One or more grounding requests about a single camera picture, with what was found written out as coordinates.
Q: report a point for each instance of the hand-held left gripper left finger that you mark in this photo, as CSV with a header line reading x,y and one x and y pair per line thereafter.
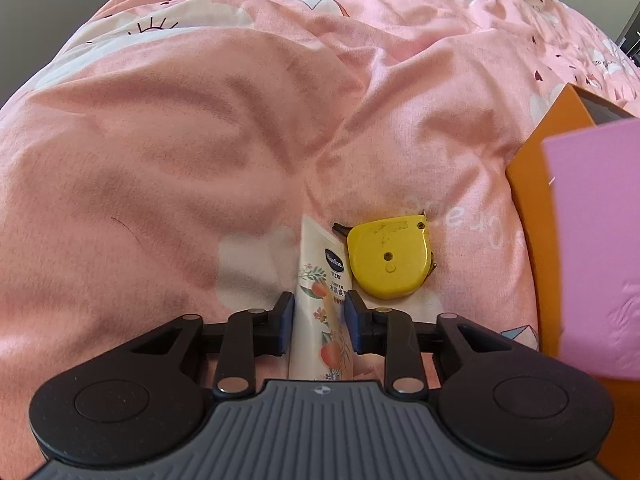
x,y
285,325

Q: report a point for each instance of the pink card album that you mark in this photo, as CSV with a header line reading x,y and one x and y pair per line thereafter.
x,y
595,235

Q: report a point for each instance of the pink printed blanket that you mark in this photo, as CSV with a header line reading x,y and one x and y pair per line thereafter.
x,y
175,160

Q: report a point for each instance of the white hand cream tube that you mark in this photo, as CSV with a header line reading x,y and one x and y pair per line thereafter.
x,y
320,280

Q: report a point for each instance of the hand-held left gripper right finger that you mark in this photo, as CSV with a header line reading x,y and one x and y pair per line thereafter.
x,y
354,325

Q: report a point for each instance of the yellow tape measure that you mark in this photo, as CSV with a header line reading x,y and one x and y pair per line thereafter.
x,y
385,260

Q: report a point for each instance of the orange cardboard box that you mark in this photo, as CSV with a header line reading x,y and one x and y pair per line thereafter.
x,y
530,185

